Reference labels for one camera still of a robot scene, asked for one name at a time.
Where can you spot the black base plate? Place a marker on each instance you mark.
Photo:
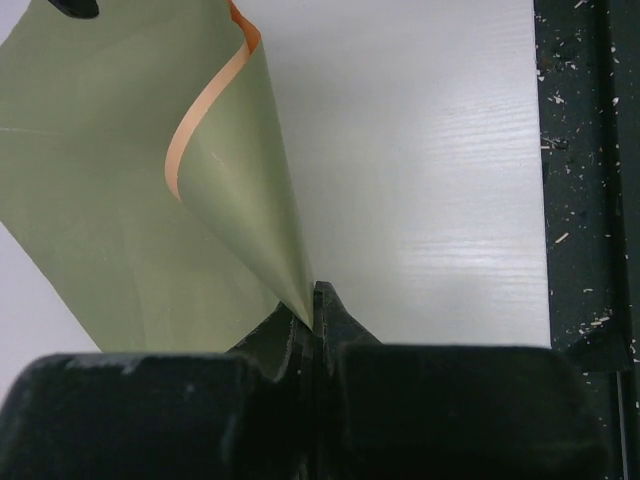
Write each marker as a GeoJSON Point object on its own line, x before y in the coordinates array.
{"type": "Point", "coordinates": [588, 87]}

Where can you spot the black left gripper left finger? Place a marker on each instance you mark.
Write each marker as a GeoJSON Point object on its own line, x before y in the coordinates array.
{"type": "Point", "coordinates": [233, 415]}

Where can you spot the green wrapping paper sheet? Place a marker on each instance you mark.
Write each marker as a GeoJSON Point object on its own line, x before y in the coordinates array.
{"type": "Point", "coordinates": [144, 172]}

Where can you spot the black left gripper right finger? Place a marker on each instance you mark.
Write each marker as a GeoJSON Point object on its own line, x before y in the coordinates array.
{"type": "Point", "coordinates": [389, 411]}

